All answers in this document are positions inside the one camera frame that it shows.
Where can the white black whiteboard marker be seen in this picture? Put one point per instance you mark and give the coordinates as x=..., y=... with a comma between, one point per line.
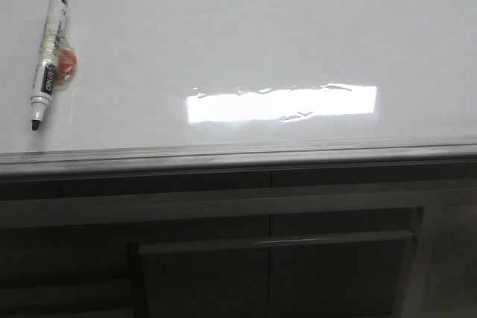
x=56, y=61

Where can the white whiteboard with metal frame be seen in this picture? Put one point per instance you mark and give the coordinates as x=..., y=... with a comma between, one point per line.
x=177, y=85

